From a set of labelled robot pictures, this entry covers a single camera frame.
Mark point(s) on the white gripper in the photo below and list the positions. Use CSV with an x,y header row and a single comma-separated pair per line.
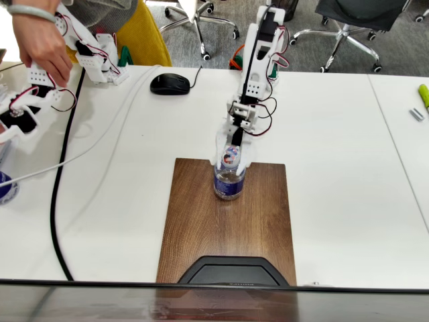
x,y
236,135

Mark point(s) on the blue label water bottle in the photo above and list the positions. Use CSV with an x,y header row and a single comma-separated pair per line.
x,y
229,188

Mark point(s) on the white leader robot arm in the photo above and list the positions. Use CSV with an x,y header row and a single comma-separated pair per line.
x,y
92,65

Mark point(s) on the white follower robot arm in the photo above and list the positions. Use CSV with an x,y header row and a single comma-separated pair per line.
x,y
256,77

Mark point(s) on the person's left forearm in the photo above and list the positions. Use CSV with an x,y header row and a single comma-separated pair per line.
x,y
33,2

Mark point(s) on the person's left hand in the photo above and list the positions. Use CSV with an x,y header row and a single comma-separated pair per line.
x,y
42,43

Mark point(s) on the brown wooden board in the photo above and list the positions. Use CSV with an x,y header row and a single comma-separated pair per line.
x,y
228,228

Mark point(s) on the green clamp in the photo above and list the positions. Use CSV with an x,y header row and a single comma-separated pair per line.
x,y
125,57
237,62
274,71

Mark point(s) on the black computer mouse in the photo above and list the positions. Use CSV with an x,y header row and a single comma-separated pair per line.
x,y
169,84

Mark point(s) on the black monitor stand base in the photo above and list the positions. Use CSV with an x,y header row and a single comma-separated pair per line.
x,y
231,273

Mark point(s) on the grey staple strip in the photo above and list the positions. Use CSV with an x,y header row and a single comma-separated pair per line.
x,y
416,114

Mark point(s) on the grey knit sweater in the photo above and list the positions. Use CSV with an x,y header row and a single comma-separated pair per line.
x,y
107,13

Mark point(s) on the black office chair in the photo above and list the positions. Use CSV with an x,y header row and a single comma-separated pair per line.
x,y
362,13

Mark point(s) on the yellow-green marker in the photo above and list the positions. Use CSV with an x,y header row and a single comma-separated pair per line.
x,y
424,95

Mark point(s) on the dark glossy screen edge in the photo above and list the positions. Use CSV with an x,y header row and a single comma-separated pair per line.
x,y
83,302

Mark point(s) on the office chair castor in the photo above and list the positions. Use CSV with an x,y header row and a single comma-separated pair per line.
x,y
420,17

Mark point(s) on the blue and white cup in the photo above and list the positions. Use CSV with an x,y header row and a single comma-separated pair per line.
x,y
6,192

